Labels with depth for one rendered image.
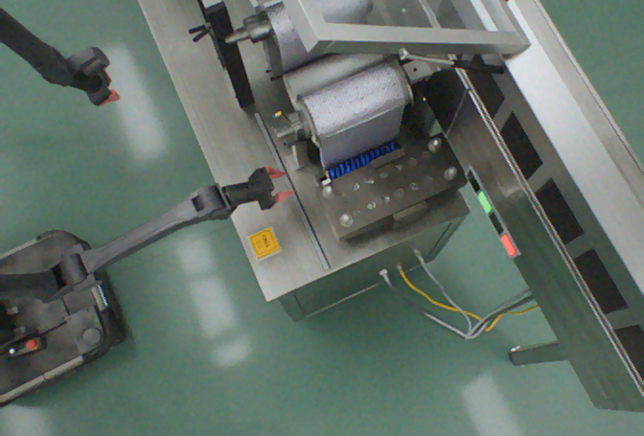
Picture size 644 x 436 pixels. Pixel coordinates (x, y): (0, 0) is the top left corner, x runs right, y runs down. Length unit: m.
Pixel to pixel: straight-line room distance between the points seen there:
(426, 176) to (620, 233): 0.74
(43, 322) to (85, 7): 1.55
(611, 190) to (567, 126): 0.14
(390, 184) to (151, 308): 1.41
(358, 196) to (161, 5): 0.95
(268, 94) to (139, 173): 1.13
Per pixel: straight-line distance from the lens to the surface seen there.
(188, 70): 2.19
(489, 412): 2.86
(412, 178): 1.87
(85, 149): 3.20
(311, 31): 0.92
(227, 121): 2.09
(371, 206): 1.84
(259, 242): 1.93
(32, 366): 2.81
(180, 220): 1.70
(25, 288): 1.73
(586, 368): 1.66
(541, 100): 1.31
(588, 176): 1.28
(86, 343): 2.65
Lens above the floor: 2.80
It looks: 74 degrees down
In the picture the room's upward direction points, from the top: 6 degrees counter-clockwise
